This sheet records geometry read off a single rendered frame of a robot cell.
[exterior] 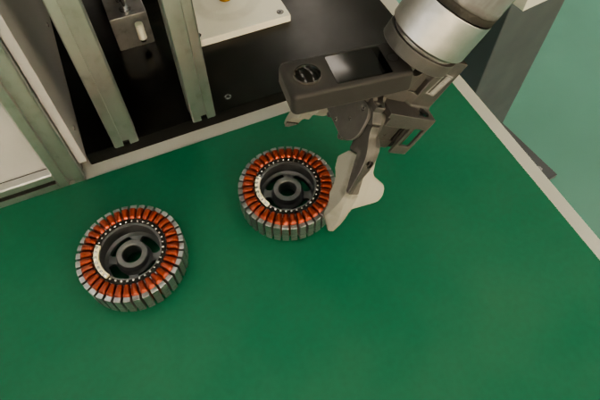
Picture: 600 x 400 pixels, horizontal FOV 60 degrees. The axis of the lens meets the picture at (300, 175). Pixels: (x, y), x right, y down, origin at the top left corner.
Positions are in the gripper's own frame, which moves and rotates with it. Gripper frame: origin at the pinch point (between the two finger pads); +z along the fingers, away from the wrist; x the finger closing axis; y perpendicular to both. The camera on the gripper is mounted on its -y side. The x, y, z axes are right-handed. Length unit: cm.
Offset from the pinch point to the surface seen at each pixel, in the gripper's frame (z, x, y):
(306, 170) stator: 0.8, 1.3, 1.9
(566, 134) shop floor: 19, 39, 128
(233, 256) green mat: 8.8, -5.0, -5.9
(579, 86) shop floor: 10, 55, 142
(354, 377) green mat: 4.9, -21.2, 1.0
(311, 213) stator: 1.1, -4.5, 0.4
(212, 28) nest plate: 3.1, 28.9, -2.4
